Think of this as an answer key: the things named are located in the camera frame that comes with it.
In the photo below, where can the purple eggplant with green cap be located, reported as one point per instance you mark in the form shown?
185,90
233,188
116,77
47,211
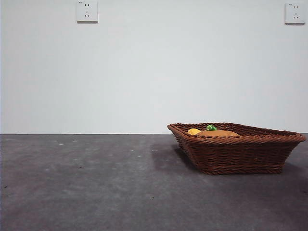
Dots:
211,127

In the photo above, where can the large brown potato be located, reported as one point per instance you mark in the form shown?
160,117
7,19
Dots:
219,133

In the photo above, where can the brown woven wicker basket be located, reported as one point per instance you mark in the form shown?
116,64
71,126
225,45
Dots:
235,154

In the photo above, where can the white wall socket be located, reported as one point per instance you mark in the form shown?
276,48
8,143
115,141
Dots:
293,14
87,12

